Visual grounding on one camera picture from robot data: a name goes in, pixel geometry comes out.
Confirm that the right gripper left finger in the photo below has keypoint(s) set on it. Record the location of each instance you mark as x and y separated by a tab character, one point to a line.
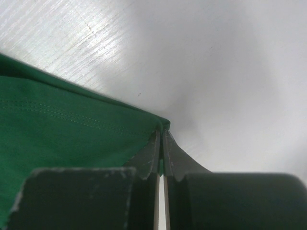
116	198

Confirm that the green t shirt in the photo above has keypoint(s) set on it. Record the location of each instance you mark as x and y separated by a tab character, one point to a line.
49	122

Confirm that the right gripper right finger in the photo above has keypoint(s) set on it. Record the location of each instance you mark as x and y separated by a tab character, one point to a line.
198	199

